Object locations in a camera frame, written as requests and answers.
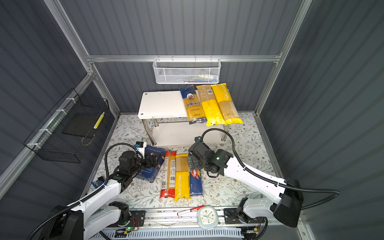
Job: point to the red white marker pen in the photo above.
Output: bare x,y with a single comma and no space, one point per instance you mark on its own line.
190,210

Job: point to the blue yellow spaghetti bag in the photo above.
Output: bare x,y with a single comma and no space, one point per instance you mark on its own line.
194,110

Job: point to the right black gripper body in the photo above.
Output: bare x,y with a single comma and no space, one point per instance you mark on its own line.
196,164

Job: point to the blue rigatoni pasta box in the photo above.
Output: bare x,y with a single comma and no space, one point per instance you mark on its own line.
153,161

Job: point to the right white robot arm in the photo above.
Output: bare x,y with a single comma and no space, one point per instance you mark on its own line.
285,199

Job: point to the yellow Pastatime spaghetti bag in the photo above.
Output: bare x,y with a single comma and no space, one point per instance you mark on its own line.
182,188

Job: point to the blue black small tool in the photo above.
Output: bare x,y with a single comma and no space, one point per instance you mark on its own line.
98,182

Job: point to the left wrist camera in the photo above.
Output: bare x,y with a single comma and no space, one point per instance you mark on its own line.
140,145

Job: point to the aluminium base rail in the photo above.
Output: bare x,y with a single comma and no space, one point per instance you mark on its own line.
166,224

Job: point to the red spaghetti bag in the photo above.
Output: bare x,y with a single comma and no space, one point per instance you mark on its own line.
169,176

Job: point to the black wire basket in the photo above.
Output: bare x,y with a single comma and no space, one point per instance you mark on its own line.
68,133

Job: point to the white wire mesh basket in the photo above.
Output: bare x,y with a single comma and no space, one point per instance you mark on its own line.
193,73

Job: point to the white alarm clock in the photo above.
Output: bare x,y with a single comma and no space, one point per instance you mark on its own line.
207,218

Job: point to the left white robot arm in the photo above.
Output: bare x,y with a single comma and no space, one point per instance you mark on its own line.
89,215

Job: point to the white two-tier shelf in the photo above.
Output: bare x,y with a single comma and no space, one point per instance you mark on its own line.
164,117

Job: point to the blue spaghetti box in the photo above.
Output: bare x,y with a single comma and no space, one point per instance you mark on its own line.
196,186

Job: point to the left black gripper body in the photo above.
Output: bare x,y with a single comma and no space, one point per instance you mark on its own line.
140,164

